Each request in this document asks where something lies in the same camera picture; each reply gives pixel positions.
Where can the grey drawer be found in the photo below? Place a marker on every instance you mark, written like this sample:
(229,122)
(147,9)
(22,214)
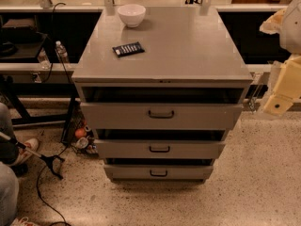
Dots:
(157,172)
(160,116)
(166,149)

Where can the white bowl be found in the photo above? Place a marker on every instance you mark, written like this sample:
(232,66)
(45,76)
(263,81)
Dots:
(132,15)

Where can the black grabber tool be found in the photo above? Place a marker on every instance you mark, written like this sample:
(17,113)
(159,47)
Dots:
(50,161)

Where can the black snack packet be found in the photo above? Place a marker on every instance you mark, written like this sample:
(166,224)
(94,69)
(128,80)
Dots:
(128,49)

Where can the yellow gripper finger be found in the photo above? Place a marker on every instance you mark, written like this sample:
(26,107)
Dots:
(277,105)

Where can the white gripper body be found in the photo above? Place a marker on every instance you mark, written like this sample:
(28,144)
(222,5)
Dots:
(292,32)

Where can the grey drawer cabinet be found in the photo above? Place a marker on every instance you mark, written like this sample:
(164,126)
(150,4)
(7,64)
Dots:
(189,58)

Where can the grey bottom drawer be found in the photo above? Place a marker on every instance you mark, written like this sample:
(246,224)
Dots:
(157,172)

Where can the black side table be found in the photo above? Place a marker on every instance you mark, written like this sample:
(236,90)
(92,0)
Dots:
(29,66)

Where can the white orange sneaker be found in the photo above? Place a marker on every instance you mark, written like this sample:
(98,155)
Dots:
(23,155)

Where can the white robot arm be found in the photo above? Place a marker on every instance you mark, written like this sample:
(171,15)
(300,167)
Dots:
(287,23)

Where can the grey top drawer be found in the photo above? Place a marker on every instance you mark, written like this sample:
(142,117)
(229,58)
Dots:
(160,116)

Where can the clear water bottle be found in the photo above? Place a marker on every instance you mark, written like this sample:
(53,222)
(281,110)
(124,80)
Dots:
(61,52)

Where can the basket of small items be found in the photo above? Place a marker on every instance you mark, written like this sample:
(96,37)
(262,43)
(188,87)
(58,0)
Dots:
(78,135)

